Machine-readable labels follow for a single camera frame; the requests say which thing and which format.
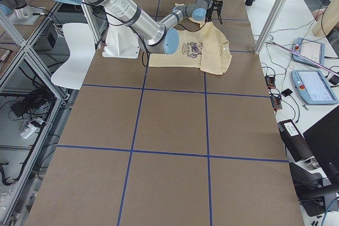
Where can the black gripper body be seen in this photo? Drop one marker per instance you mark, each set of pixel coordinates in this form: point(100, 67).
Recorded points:
point(211, 11)

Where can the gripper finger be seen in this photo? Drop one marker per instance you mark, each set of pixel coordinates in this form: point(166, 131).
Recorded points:
point(219, 17)

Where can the cream long-sleeve graphic shirt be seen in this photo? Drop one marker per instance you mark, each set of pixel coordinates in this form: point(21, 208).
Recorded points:
point(207, 49)

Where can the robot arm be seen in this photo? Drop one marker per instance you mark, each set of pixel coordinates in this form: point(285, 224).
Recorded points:
point(8, 6)
point(154, 37)

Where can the orange circuit board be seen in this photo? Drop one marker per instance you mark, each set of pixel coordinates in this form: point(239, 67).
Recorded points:
point(270, 82)

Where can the far blue teach pendant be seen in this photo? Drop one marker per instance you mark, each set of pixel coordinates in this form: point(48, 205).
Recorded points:
point(313, 50)

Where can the blue teach pendant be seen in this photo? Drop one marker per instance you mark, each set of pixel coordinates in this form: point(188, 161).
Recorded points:
point(313, 50)
point(313, 88)

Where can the near blue teach pendant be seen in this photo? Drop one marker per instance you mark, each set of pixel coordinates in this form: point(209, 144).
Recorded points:
point(313, 88)

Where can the white chair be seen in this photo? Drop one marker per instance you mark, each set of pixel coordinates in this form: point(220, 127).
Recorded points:
point(82, 49)

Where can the black monitor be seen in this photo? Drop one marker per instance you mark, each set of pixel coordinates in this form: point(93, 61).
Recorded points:
point(315, 193)

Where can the white power strip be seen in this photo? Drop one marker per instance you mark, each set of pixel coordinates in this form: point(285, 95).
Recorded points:
point(31, 128)

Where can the aluminium frame post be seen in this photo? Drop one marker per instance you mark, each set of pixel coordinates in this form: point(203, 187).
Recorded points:
point(271, 19)

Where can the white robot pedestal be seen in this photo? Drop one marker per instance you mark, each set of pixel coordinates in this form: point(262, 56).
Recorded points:
point(121, 42)

